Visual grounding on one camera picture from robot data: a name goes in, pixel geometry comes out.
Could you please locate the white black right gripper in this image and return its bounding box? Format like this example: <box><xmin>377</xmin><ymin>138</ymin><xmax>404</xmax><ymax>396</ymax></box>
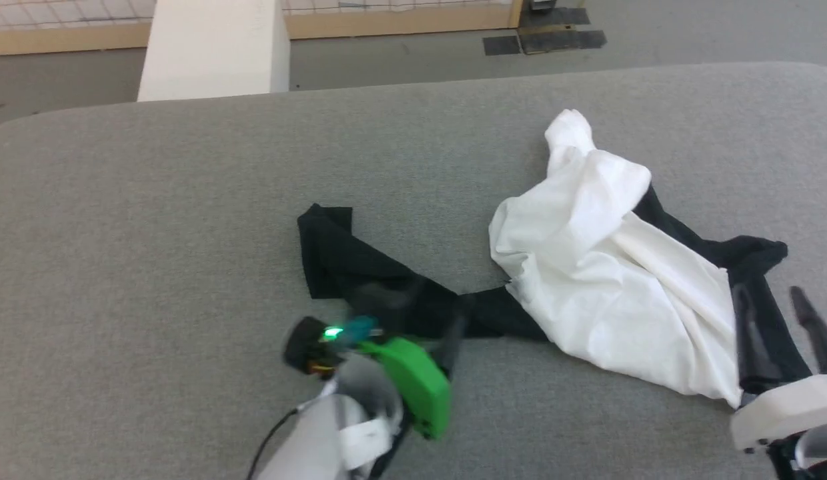
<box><xmin>729</xmin><ymin>283</ymin><xmax>827</xmax><ymax>453</ymax></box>

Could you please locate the white rectangular pillar block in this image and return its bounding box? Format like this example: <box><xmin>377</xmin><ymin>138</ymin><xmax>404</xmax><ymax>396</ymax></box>
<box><xmin>137</xmin><ymin>0</ymin><xmax>291</xmax><ymax>102</ymax></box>

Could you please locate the small black floor mat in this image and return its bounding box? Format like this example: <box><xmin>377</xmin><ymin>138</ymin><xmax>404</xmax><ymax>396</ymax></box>
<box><xmin>482</xmin><ymin>35</ymin><xmax>522</xmax><ymax>56</ymax></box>

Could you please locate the white shirt with black sleeves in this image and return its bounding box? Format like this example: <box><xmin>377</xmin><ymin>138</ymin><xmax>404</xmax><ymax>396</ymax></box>
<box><xmin>297</xmin><ymin>109</ymin><xmax>814</xmax><ymax>409</ymax></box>

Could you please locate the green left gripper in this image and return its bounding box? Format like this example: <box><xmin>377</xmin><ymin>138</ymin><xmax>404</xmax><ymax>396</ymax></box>
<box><xmin>350</xmin><ymin>281</ymin><xmax>469</xmax><ymax>441</ymax></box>

